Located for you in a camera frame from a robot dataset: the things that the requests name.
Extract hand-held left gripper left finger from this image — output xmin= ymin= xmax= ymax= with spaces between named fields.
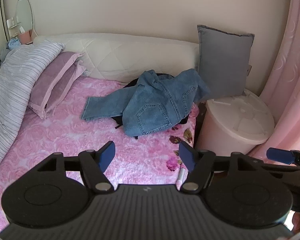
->
xmin=36 ymin=141 xmax=115 ymax=194

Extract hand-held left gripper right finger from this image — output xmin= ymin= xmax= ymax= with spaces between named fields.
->
xmin=179 ymin=141 xmax=262 ymax=193

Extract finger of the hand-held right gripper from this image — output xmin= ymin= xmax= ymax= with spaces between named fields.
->
xmin=266 ymin=147 xmax=300 ymax=167

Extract blue denim jeans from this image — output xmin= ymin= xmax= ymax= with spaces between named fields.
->
xmin=81 ymin=69 xmax=211 ymax=137

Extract black garment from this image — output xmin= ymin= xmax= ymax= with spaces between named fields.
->
xmin=111 ymin=73 xmax=192 ymax=140

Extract white lidded bin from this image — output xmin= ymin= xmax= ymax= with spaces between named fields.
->
xmin=195 ymin=89 xmax=275 ymax=157

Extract pink floral blanket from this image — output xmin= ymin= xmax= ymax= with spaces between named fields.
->
xmin=0 ymin=76 xmax=199 ymax=230

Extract pink curtain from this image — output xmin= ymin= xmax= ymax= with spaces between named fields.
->
xmin=247 ymin=0 xmax=300 ymax=160

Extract purple pillow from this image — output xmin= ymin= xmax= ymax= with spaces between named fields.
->
xmin=27 ymin=60 xmax=89 ymax=119
xmin=32 ymin=51 xmax=85 ymax=105

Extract grey-blue cushion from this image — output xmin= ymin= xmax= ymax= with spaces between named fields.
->
xmin=196 ymin=24 xmax=255 ymax=103

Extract white quilted headboard cushion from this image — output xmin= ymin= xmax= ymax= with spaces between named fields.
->
xmin=33 ymin=33 xmax=200 ymax=84

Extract striped pale duvet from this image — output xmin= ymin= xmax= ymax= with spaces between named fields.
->
xmin=0 ymin=42 xmax=66 ymax=178

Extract light blue cloth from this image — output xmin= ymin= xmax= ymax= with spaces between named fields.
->
xmin=6 ymin=39 xmax=22 ymax=50

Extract small white shelf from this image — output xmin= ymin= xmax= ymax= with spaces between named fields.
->
xmin=6 ymin=17 xmax=24 ymax=37

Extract oval mirror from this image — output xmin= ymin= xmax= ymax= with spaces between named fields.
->
xmin=16 ymin=0 xmax=38 ymax=38

